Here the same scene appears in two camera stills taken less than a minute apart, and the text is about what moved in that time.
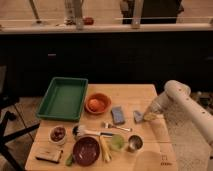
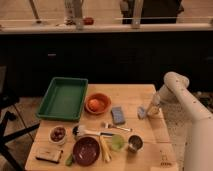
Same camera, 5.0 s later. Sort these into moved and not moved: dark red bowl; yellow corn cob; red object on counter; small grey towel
Moved: small grey towel
Not moved: red object on counter; dark red bowl; yellow corn cob
